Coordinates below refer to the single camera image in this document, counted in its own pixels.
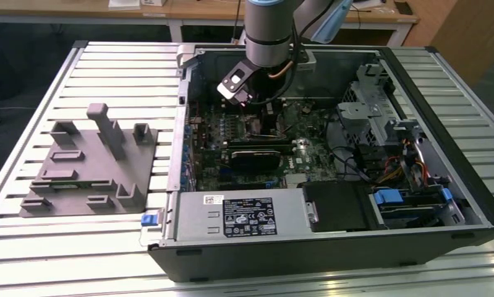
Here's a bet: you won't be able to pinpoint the wooden cabinet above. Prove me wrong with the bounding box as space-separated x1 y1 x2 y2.
403 0 494 86

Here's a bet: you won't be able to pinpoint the black PC case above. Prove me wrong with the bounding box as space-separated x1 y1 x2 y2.
139 43 494 284

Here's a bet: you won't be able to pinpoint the black graphics card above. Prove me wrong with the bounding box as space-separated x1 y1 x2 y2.
225 148 283 173

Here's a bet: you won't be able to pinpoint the blue disk carrier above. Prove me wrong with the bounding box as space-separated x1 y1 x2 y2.
375 188 404 207

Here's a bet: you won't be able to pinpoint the black cable copper end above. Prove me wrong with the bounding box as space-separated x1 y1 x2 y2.
269 60 293 80

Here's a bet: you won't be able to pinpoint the yellow red wire bundle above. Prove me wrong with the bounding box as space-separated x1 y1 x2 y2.
379 139 432 186

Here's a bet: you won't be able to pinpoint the green RAM stick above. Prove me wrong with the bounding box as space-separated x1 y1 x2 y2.
48 180 112 189

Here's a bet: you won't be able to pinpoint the blue case latch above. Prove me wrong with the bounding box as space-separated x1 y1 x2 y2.
140 212 161 226

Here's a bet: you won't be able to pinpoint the wooden desk white legs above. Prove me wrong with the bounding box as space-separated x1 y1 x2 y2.
0 0 421 47

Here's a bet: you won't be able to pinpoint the small silver heatsink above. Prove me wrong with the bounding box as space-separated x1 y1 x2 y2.
285 173 309 188

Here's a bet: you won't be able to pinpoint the black expansion slot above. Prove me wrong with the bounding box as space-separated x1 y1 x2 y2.
220 181 271 191

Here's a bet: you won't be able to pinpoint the CPU socket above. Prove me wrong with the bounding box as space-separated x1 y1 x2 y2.
240 113 288 140

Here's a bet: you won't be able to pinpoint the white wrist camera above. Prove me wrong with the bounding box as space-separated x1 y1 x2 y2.
216 60 257 101

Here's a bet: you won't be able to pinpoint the green motherboard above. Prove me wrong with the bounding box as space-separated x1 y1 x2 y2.
187 101 343 191

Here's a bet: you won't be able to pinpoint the black wire loop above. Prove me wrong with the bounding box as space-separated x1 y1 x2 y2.
331 147 375 183

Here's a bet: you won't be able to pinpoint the grey parts rack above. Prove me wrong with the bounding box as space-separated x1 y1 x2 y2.
19 103 160 218

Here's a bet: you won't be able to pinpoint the metal drive cage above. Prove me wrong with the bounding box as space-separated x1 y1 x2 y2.
335 63 400 146

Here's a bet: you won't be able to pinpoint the grey power supply unit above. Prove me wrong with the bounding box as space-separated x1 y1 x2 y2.
171 188 320 244

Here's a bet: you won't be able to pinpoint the grey plastic drive bracket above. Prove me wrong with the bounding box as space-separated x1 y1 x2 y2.
385 119 429 149

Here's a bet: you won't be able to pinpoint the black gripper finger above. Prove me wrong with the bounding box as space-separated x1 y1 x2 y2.
261 103 279 137

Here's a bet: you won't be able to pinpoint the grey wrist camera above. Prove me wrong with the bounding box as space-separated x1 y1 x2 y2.
299 51 317 72

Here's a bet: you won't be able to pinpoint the black plastic shroud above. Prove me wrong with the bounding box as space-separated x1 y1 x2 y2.
299 181 380 233

